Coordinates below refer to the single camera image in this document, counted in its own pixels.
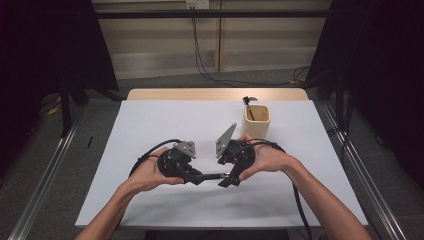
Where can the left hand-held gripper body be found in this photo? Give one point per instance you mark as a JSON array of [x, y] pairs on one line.
[[173, 163]]

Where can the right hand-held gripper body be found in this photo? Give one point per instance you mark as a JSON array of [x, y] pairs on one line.
[[240, 153]]

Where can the large black makeup brush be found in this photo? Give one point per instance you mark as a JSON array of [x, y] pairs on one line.
[[213, 175]]

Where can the beige square cup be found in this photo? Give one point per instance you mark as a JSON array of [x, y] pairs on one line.
[[260, 128]]

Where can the thin black eyebrow brush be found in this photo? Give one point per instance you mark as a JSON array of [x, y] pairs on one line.
[[249, 110]]

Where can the person's left hand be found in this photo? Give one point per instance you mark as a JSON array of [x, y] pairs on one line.
[[146, 175]]

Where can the person's right hand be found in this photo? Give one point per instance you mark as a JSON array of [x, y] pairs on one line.
[[270, 160]]

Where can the white table mat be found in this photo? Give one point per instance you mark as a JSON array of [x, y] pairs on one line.
[[200, 206]]

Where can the dark round table grommet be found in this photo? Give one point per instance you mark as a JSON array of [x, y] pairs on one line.
[[254, 98]]

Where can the wooden table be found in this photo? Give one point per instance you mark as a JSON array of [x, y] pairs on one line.
[[200, 94]]

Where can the small black floor piece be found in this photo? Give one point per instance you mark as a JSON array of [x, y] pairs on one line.
[[89, 142]]

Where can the black metal stand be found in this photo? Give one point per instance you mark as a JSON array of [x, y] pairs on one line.
[[340, 100], [65, 110]]

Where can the yellow floor object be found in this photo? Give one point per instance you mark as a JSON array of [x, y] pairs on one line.
[[54, 110]]

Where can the black horizontal bar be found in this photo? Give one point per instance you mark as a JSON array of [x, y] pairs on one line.
[[200, 13]]

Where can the black curtain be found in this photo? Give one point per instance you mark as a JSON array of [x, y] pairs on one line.
[[50, 50], [383, 66]]

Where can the aluminium floor rail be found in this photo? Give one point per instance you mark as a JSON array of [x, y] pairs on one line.
[[366, 186], [43, 186]]

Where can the white wall socket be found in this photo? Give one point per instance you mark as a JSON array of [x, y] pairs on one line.
[[197, 4]]

